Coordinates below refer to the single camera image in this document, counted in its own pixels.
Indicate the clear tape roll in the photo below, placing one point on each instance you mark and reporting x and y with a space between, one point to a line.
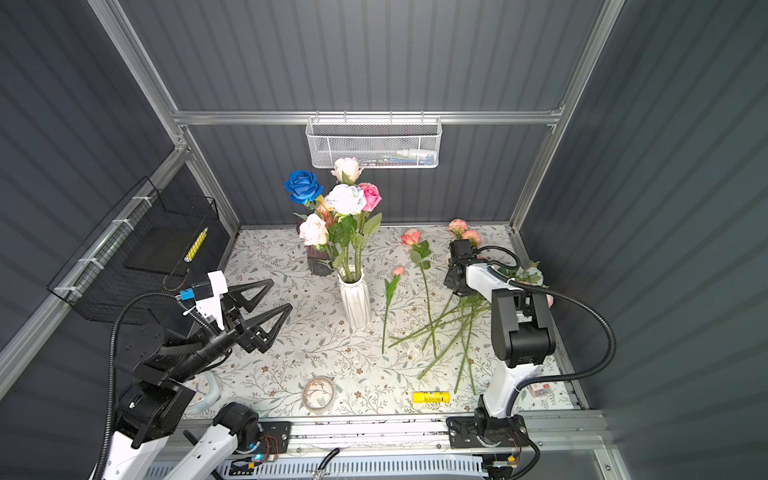
318 395

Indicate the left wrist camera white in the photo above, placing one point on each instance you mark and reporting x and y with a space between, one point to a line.
203 300

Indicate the small red white box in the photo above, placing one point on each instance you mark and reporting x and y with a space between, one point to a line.
540 389

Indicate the blue rose stem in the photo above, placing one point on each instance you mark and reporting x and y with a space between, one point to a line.
303 187

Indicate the white wire wall basket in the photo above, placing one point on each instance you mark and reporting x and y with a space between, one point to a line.
376 142

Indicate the single pink rose on mat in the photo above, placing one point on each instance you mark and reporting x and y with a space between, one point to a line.
419 254

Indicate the black notebook in basket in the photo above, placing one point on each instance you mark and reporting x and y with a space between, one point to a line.
160 251

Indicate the black wire wall basket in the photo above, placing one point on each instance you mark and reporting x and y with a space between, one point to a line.
95 284

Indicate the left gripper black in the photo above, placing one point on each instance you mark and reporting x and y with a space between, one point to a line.
251 337

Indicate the bunch of artificial flowers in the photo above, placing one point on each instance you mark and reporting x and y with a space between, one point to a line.
466 311

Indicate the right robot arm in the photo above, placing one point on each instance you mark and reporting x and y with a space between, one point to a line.
520 334

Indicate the yellow label tag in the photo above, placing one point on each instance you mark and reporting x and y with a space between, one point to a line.
431 397

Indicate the yellow marker pen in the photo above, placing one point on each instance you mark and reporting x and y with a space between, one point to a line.
196 245

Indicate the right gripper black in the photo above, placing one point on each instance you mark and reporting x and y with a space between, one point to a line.
450 280

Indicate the white ribbed ceramic vase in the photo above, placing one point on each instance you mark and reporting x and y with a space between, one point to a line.
355 298

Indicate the pink roses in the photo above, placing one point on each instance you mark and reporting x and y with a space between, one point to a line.
347 212

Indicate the floral table mat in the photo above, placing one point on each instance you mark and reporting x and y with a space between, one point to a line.
317 339

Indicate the purple glass vase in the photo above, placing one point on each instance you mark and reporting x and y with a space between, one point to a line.
318 261

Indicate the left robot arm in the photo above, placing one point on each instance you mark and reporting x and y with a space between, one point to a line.
147 391

